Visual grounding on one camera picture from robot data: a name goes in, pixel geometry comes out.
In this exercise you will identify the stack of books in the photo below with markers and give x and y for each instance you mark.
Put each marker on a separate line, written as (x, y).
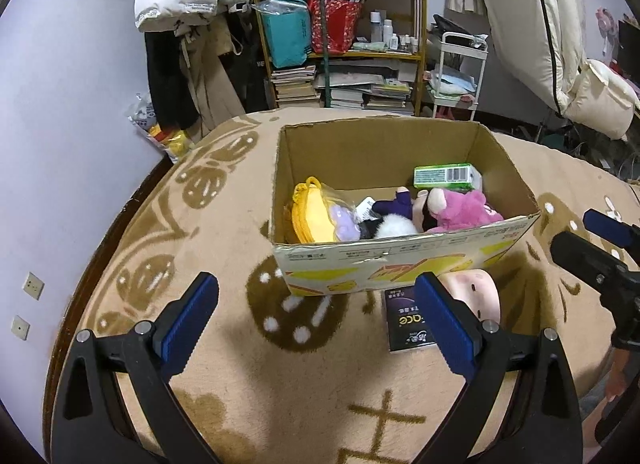
(370, 91)

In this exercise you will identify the white trolley cart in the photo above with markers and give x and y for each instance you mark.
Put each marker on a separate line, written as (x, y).
(455, 89)

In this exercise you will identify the plastic bag with yellow toy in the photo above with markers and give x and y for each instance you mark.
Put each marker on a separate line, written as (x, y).
(170, 139)

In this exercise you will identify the yellow plush zipper pouch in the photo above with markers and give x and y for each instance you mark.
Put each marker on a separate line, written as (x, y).
(315, 214)

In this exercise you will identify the cream pillow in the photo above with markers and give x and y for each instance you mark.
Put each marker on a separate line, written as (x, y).
(600, 99)

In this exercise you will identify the red patterned bag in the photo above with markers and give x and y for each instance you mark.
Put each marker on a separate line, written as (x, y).
(340, 29)

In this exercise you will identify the beige trench coat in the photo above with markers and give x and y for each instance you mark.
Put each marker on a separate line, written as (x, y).
(215, 89)

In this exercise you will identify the pink plush bear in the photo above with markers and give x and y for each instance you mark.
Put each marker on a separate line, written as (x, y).
(460, 211)

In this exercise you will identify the cream mattress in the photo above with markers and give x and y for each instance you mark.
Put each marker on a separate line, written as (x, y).
(515, 9)

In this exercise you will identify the green pole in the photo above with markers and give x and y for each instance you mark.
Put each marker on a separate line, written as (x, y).
(325, 44)

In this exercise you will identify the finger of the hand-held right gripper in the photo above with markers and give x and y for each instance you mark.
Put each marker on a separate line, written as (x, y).
(607, 224)
(585, 256)

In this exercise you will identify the purple pouch in plastic bag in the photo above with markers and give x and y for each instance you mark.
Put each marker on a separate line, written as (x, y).
(345, 224)

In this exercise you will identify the pale pink plush toy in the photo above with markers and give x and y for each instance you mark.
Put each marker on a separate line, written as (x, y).
(475, 289)

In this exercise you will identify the teal bag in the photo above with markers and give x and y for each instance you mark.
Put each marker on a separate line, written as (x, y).
(285, 39)

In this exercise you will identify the person's right hand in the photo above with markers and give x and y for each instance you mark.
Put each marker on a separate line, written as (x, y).
(619, 379)

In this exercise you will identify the green tissue pack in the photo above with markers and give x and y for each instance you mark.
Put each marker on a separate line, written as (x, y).
(445, 175)

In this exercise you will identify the wall socket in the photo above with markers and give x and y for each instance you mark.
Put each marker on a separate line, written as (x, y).
(33, 286)
(20, 327)

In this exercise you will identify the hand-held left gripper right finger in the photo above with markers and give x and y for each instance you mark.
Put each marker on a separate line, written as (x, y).
(445, 324)

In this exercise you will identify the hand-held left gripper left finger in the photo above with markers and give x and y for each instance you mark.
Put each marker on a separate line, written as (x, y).
(190, 324)

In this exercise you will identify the group of white bottles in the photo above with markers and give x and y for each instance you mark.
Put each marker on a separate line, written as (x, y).
(387, 34)

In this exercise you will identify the pink fan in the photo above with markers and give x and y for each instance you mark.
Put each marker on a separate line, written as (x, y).
(606, 24)

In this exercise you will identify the white-haired plush doll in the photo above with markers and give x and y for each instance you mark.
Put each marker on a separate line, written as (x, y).
(392, 206)

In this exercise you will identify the black monitor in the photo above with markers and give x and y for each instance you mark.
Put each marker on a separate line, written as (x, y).
(630, 44)

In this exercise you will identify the cardboard box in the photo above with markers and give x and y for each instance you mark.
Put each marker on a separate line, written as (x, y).
(400, 259)

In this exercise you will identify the black coat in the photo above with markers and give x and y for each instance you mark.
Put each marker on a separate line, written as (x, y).
(167, 79)

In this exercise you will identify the dark packet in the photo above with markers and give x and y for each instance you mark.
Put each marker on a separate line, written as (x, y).
(405, 324)

